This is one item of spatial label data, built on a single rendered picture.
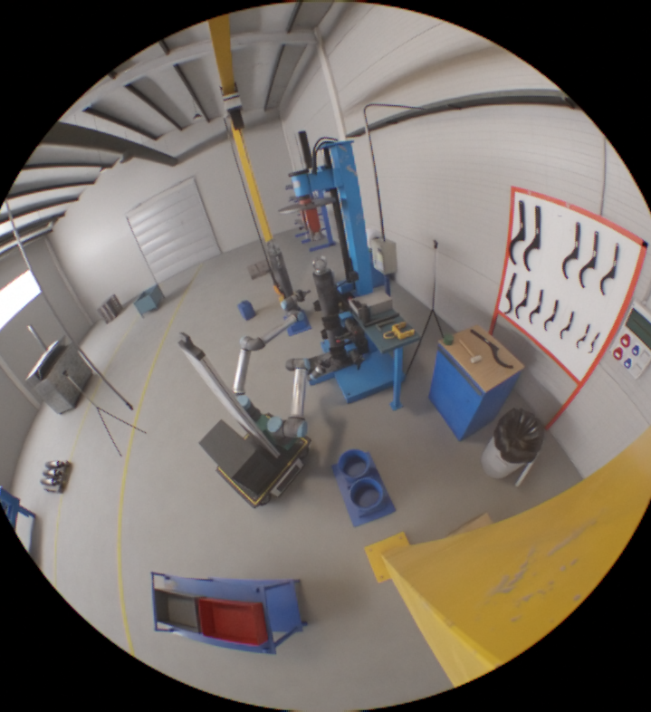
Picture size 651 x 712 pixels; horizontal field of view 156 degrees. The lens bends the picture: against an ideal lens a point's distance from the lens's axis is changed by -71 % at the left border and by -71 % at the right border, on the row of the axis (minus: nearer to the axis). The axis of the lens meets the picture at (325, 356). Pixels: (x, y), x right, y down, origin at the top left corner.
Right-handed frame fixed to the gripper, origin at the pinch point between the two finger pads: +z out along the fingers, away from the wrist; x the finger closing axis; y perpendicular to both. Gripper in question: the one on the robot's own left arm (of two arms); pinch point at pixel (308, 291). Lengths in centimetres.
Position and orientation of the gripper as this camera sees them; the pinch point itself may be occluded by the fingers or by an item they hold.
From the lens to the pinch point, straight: 264.9
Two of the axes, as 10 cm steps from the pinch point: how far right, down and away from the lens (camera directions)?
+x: 1.9, 7.2, 6.7
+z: 7.7, -5.4, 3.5
